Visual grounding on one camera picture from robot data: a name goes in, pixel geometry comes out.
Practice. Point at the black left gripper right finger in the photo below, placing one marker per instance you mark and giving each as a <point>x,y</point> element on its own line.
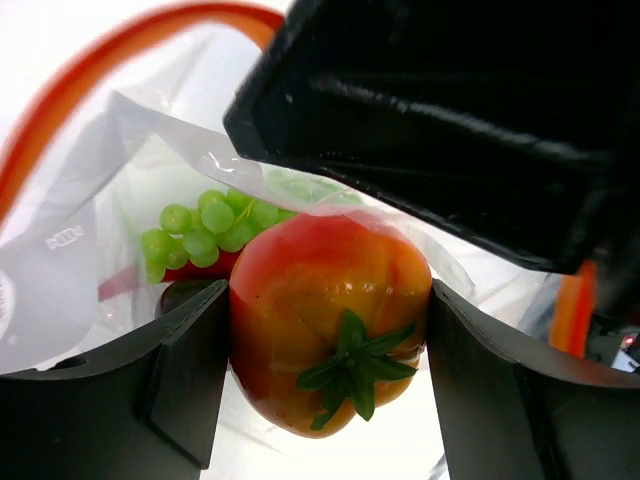
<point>513,407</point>

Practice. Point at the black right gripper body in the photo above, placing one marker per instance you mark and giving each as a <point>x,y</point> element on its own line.
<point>513,125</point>

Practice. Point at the fake dark eggplant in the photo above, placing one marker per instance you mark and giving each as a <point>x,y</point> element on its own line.
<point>177,293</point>

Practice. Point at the fake orange peach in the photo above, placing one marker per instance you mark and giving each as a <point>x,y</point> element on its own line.
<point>328,319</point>

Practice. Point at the clear zip top bag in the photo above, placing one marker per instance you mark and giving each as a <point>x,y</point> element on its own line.
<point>74,225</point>

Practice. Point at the fake green grapes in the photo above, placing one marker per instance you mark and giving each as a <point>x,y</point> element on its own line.
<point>186,217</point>

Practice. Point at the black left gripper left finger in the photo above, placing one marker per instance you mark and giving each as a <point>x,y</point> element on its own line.
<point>143,406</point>

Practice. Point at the fake red chili pepper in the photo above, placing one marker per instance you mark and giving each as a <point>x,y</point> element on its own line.
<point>126,280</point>

